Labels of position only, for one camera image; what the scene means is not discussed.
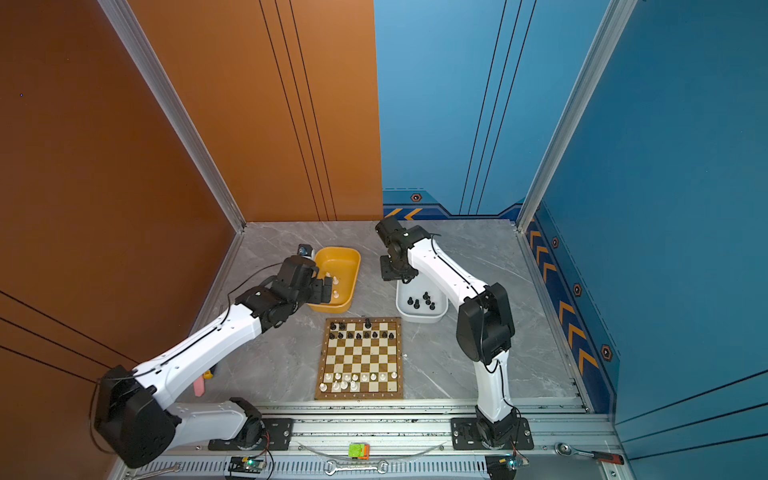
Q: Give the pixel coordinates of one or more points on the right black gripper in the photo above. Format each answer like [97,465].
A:
[384,260]

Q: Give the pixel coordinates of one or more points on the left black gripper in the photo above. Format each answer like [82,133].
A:
[320,296]

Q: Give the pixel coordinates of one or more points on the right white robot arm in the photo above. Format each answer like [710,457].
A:
[484,328]

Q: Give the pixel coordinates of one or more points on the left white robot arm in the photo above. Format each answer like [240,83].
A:
[137,412]

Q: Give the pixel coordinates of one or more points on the wooden chess board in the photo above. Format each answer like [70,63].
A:
[361,359]

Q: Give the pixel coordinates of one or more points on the left circuit board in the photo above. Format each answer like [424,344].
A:
[247,468]

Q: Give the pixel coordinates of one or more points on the circuit board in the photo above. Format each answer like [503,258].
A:
[247,468]
[505,467]

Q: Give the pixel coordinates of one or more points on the right circuit board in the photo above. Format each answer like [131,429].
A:
[505,467]

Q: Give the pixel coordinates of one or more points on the white plastic tray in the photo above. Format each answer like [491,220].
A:
[420,300]

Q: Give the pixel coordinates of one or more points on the yellow plastic tray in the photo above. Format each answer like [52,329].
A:
[341,265]

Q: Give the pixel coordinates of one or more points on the pink eraser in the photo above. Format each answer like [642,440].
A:
[199,387]

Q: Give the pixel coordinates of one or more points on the green orange small block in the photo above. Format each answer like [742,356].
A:
[359,451]

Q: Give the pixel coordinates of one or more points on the silver wrench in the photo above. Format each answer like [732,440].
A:
[333,467]

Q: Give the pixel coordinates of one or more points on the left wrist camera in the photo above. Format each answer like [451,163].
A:
[306,250]

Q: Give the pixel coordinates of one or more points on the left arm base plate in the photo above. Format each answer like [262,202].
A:
[273,434]

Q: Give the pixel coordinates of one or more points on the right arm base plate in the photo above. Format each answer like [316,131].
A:
[511,433]

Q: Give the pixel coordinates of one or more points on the red handled ratchet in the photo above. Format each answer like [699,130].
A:
[564,449]

